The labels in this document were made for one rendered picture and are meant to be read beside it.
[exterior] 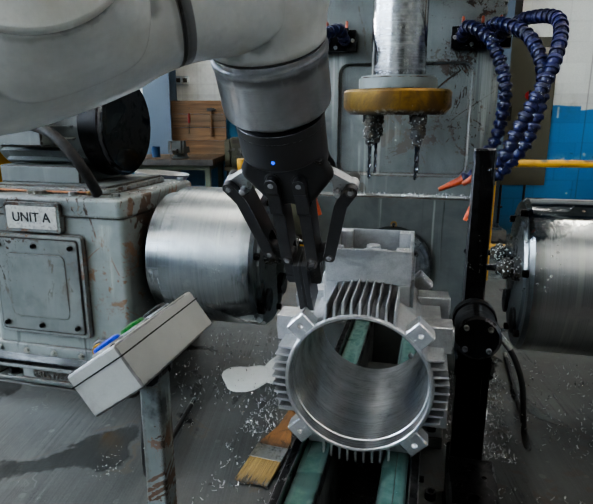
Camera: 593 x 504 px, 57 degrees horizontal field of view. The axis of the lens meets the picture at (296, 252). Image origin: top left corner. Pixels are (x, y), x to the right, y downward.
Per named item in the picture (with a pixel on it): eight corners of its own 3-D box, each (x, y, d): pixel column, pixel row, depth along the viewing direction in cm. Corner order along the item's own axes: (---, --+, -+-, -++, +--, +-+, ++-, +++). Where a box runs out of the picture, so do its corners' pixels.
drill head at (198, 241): (149, 288, 123) (142, 177, 117) (308, 301, 115) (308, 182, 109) (82, 329, 100) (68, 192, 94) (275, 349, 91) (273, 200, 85)
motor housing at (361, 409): (307, 374, 82) (308, 250, 77) (439, 387, 78) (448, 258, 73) (272, 452, 63) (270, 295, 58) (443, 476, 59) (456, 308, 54)
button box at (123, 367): (172, 349, 70) (148, 315, 70) (213, 322, 68) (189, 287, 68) (94, 419, 54) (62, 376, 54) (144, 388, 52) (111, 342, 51)
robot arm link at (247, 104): (228, 21, 46) (242, 87, 50) (191, 71, 39) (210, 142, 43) (336, 16, 43) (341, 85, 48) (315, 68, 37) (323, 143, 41)
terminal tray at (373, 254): (337, 277, 77) (338, 227, 75) (414, 282, 75) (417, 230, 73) (322, 305, 66) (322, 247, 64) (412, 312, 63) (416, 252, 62)
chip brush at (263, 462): (283, 409, 95) (283, 405, 95) (311, 414, 93) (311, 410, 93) (233, 482, 76) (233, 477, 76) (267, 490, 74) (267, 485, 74)
